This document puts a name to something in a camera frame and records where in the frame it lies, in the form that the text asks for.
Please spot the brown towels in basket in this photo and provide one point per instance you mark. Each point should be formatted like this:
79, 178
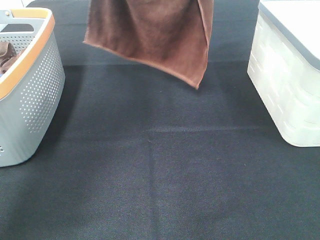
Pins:
8, 56

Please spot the white plastic storage basket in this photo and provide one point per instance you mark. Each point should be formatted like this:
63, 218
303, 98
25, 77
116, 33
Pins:
284, 67

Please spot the black table cloth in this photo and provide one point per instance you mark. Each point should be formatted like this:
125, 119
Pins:
133, 153

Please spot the grey perforated laundry basket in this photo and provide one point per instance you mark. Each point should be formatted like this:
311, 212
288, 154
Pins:
31, 88

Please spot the brown microfibre towel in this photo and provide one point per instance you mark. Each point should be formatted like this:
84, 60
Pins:
170, 35

